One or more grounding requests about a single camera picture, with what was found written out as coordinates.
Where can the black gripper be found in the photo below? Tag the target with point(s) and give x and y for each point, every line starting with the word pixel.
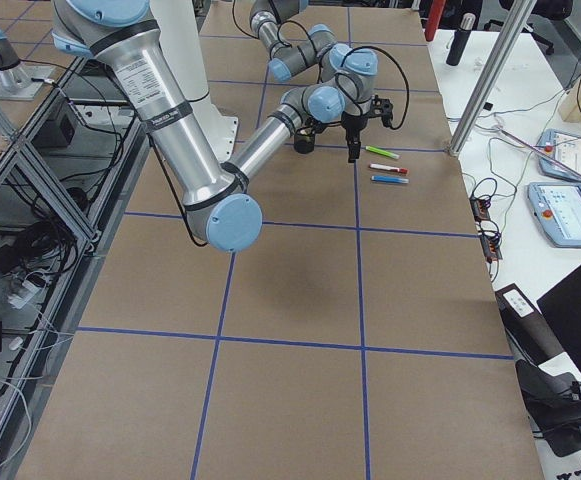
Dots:
pixel 352 123
pixel 305 142

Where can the green marker pen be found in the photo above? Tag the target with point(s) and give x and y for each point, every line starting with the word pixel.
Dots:
pixel 382 152

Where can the blue marker pen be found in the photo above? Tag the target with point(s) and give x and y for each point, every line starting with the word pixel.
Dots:
pixel 389 180

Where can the red capped white marker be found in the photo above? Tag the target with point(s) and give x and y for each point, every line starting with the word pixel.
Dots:
pixel 388 168

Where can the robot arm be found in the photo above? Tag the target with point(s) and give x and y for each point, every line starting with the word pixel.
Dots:
pixel 153 50
pixel 323 101

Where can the black mesh pen cup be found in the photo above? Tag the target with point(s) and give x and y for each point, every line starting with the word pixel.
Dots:
pixel 304 142

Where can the orange black connector box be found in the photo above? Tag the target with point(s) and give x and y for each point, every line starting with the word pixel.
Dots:
pixel 480 208

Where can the red bottle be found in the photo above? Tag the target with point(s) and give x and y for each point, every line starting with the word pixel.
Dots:
pixel 435 14

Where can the black thermos bottle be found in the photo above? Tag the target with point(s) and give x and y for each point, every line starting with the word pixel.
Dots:
pixel 460 39

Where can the brown paper table cover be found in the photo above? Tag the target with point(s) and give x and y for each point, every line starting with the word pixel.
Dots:
pixel 358 338

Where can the near teach pendant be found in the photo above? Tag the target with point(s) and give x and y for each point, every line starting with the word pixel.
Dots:
pixel 557 208

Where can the teach pendant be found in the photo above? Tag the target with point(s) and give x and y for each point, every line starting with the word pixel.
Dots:
pixel 557 208
pixel 563 147

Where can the far teach pendant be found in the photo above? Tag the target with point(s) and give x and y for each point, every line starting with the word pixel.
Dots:
pixel 563 147

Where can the black power adapter box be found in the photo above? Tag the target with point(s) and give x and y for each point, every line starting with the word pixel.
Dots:
pixel 58 129

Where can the black monitor stand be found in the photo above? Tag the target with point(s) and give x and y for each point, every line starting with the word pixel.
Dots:
pixel 553 402

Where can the aluminium frame post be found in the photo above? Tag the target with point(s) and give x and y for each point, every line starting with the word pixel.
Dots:
pixel 502 48

